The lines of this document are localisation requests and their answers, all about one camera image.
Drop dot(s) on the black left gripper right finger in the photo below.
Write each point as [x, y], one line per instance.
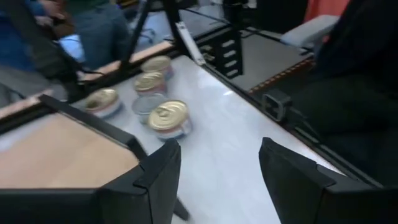
[311, 202]

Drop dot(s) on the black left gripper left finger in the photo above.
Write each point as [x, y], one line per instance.
[124, 205]

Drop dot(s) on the wooden shelf with black frame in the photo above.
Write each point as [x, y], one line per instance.
[62, 149]

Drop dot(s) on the blue label can gold lid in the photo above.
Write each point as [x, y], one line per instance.
[156, 63]
[169, 115]
[101, 99]
[149, 81]

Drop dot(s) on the green label can silver lid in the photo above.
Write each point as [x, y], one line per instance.
[146, 105]

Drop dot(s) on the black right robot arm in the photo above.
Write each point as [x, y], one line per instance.
[46, 53]

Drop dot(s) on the black office chair grey armrest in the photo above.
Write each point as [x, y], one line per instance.
[357, 93]

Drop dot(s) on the dark floor mat striped edge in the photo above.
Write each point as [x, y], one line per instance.
[267, 59]

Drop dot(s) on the seated person's legs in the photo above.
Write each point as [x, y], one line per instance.
[102, 34]

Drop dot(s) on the person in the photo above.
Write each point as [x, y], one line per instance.
[15, 46]

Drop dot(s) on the orange cloth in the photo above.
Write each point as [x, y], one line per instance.
[326, 9]

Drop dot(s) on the black table-level camera mount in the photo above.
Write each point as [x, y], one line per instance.
[266, 107]

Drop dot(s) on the black slotted bracket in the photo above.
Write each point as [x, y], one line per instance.
[240, 53]

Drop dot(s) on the silver metal rail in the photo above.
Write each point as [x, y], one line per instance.
[191, 43]

